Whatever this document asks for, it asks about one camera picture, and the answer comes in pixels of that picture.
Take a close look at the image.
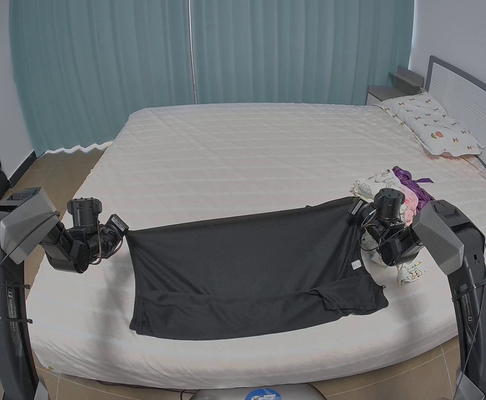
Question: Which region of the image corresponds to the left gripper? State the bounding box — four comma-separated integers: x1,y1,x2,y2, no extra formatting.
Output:
99,213,130,261

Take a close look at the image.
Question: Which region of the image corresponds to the purple garment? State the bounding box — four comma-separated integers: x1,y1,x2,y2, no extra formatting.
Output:
393,166,435,216

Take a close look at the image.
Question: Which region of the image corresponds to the grey bedside table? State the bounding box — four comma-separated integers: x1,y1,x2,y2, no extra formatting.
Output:
367,66,424,105

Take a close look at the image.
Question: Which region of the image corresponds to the black T-shirt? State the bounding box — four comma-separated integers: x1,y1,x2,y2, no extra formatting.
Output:
128,196,389,341

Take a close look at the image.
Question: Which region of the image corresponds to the bed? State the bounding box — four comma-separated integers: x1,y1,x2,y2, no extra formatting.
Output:
26,54,486,391

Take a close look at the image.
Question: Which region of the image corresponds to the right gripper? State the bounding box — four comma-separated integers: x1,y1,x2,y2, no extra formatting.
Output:
348,197,378,229

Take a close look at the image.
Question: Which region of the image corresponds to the pink garment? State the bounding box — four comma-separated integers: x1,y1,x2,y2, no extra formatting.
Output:
399,188,419,226

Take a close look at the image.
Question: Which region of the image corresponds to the white printed pillow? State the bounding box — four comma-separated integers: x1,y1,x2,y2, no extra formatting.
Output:
374,92,485,157

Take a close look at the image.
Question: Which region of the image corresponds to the blue-green curtain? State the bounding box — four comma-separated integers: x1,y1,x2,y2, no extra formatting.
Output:
191,0,415,106
9,0,195,155

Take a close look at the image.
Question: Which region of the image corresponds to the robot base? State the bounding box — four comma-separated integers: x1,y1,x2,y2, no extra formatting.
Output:
185,384,324,400

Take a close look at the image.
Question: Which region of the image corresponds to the white printed pyjama top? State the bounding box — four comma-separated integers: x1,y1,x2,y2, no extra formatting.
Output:
348,171,431,286

